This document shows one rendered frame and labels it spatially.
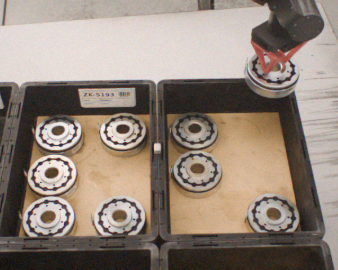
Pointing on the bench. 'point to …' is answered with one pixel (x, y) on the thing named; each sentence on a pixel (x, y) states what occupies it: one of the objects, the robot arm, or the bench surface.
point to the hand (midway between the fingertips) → (274, 63)
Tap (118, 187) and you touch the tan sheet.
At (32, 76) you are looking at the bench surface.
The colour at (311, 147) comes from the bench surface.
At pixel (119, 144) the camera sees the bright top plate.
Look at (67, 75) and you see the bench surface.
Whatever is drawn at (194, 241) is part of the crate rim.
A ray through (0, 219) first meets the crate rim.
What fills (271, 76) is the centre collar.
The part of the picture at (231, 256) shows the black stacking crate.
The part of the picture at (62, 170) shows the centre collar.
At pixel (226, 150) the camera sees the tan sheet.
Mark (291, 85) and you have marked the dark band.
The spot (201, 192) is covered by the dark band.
